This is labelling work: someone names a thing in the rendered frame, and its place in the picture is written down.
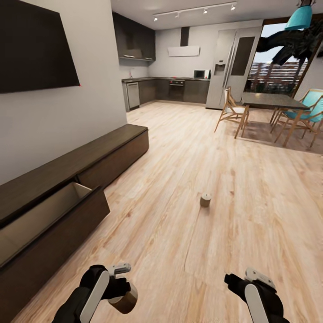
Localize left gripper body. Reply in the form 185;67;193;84
102;277;127;300

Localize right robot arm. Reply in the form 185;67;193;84
224;266;290;323

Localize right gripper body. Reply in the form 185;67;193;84
228;274;249;301

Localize pillar candle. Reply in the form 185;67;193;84
108;275;138;314
200;193;211;208

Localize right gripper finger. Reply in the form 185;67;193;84
224;273;233;285

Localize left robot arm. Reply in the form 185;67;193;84
52;262;131;323

